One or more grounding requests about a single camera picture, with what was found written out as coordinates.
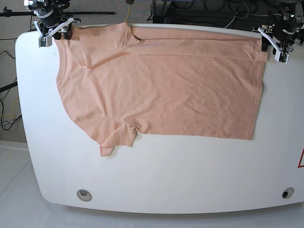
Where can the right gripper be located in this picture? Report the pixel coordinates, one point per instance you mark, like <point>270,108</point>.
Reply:
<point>55,26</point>

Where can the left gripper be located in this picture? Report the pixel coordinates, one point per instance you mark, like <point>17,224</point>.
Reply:
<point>280,39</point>

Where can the peach pink T-shirt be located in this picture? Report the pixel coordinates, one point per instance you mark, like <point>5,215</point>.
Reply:
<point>119,80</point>

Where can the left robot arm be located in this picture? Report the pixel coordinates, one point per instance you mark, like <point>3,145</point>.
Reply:
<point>289,14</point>

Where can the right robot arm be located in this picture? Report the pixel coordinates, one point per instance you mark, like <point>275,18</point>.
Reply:
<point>53,21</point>

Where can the black tripod stand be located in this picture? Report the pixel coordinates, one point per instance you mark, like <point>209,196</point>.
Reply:
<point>14,13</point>

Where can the red triangle warning sticker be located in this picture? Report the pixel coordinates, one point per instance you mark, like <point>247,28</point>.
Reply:
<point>301,161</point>

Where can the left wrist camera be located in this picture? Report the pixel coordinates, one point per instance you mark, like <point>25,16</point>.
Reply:
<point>281,57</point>

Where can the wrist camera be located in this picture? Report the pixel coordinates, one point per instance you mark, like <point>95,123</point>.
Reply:
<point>45,41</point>
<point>281,57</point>

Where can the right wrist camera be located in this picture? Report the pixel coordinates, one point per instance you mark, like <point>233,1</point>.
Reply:
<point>45,41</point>

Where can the black equipment frame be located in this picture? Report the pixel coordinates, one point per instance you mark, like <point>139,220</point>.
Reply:
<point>246,15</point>

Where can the right table cable grommet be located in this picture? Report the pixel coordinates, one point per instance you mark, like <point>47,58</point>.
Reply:
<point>287,193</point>

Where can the table cable grommet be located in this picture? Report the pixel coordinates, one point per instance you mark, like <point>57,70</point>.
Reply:
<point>84,195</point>
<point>287,193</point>

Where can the left table cable grommet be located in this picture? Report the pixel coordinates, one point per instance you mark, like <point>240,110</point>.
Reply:
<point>84,195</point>

